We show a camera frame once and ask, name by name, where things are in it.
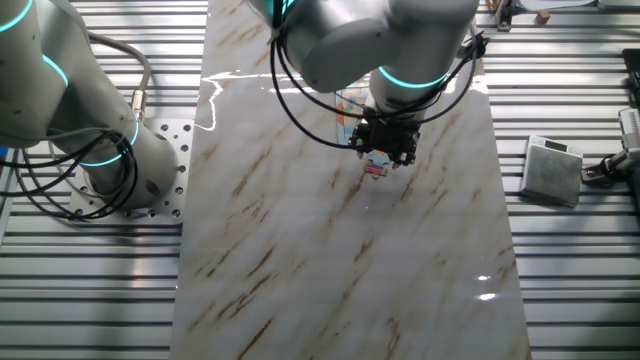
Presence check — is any marble pattern board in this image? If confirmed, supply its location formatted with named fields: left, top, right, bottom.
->
left=168, top=0, right=532, bottom=360

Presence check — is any silver digital scale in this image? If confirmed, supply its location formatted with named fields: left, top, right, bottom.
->
left=519, top=134, right=585, bottom=209

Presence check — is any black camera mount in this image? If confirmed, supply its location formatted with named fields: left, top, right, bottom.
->
left=581, top=152, right=626, bottom=190

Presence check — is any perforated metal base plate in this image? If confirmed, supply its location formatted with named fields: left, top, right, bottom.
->
left=67, top=118, right=195, bottom=226

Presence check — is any thick grey cable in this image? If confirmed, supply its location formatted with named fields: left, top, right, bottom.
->
left=82, top=29, right=153, bottom=122

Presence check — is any black cable bundle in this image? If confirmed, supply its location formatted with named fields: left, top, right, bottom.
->
left=0, top=128, right=140, bottom=221

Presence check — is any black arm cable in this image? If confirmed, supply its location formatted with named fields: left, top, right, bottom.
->
left=268, top=19, right=490, bottom=151

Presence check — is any small silver camera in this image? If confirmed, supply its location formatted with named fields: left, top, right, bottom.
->
left=618, top=107, right=640, bottom=166

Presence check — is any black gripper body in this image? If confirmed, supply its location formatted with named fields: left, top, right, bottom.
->
left=349, top=117, right=421, bottom=154

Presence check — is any black box-shaped device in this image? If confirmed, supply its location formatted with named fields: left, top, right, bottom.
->
left=621, top=48, right=640, bottom=109

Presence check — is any metal pole with black clamp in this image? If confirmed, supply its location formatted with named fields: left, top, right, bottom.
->
left=493, top=0, right=517, bottom=32

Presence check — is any colourful puzzle piece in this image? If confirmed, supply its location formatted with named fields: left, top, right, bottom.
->
left=364, top=151, right=392, bottom=180

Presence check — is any vehicle picture puzzle board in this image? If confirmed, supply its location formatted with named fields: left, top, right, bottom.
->
left=333, top=87, right=372, bottom=148

